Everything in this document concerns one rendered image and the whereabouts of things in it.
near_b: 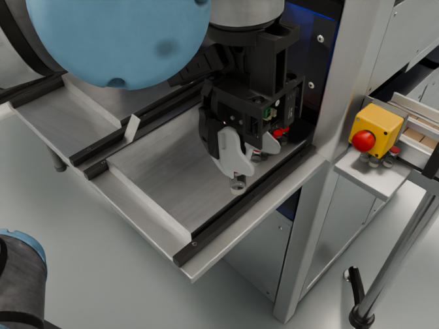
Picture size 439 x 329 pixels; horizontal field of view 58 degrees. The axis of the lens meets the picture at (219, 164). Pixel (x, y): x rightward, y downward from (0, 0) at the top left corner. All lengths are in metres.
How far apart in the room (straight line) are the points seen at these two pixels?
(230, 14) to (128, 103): 0.72
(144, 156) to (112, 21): 0.72
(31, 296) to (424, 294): 1.53
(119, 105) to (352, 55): 0.57
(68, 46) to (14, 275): 0.48
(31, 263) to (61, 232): 1.30
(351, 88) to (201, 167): 0.34
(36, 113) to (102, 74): 0.90
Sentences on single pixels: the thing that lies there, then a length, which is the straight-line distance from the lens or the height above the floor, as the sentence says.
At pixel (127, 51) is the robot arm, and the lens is 0.18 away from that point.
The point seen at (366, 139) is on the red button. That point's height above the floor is 1.01.
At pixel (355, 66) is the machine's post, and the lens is 0.75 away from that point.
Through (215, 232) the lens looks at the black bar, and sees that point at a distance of 0.72.
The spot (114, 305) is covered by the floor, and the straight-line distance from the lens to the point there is 1.69.
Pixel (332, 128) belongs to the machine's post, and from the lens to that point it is 0.84.
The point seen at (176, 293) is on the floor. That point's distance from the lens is 1.67.
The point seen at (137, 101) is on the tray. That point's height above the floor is 0.88.
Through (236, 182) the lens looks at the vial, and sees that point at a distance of 0.52.
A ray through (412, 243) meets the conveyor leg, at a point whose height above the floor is 0.63.
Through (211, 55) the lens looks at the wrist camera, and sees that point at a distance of 0.40.
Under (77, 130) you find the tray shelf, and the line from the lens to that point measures 1.00.
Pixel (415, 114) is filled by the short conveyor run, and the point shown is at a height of 0.93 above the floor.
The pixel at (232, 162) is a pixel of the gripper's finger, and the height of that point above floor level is 1.17.
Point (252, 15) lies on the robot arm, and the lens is 0.35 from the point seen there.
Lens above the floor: 1.50
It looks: 46 degrees down
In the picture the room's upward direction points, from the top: straight up
